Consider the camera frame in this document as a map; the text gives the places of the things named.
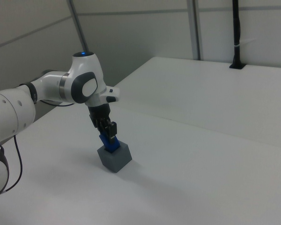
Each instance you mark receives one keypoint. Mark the grey hollow cuboid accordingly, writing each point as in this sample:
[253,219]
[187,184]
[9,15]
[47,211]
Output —
[117,161]

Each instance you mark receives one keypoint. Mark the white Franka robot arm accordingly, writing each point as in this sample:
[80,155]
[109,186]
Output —
[14,112]

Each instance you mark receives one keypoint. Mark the blue block with knob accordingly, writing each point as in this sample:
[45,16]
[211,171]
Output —
[113,146]

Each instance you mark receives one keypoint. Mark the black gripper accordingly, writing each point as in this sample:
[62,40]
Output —
[99,113]

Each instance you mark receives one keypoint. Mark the black clamped camera pole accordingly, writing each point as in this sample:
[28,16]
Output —
[236,35]

